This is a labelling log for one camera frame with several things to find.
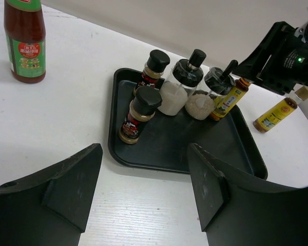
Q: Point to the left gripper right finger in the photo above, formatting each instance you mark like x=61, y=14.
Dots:
x=237, y=208

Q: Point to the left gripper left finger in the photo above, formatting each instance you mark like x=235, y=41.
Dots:
x=51, y=206

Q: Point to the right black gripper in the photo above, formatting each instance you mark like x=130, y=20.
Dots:
x=280, y=61

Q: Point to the yellow label bottle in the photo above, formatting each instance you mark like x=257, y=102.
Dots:
x=281, y=110
x=230, y=100

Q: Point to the white powder shaker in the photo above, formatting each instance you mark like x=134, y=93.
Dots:
x=219, y=83
x=182, y=82

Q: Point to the small spice jar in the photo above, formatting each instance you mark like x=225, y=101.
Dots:
x=153, y=69
x=141, y=110

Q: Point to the red chili sauce bottle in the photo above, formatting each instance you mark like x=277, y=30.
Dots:
x=25, y=34

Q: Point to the black plastic tray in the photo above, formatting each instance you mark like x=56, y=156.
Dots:
x=163, y=143

